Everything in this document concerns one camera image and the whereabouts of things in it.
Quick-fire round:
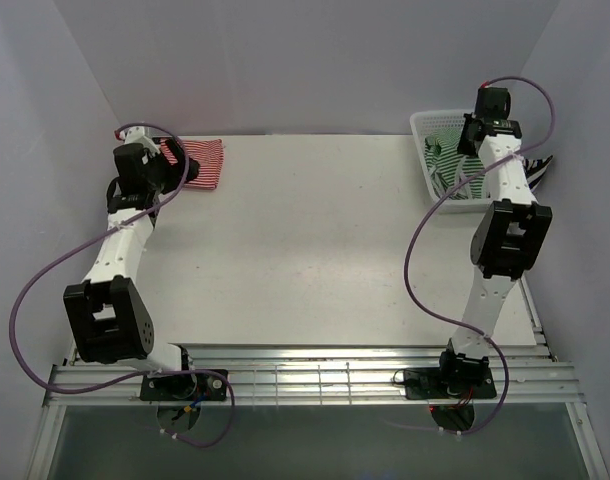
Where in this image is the green white striped tank top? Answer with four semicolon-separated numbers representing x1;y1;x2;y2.
424;128;483;197

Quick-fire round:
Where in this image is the red white striped tank top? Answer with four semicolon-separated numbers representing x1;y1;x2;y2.
182;139;224;191

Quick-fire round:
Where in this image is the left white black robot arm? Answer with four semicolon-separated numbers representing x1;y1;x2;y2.
63;136;199;400

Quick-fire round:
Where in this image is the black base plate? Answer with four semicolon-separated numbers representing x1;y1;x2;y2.
392;367;497;400
138;373;228;402

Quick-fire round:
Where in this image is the aluminium frame rail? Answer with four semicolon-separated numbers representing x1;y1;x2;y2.
44;344;586;407

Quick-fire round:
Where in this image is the black white striped tank top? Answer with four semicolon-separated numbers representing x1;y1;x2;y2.
522;155;555;191

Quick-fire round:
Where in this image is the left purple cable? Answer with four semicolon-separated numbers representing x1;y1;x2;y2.
8;122;236;449

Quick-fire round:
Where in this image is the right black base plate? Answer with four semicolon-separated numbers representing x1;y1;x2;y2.
392;367;497;400

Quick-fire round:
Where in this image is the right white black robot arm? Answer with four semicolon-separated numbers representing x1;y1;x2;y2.
436;86;553;397

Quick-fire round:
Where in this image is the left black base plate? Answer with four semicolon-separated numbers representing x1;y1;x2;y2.
138;373;228;402

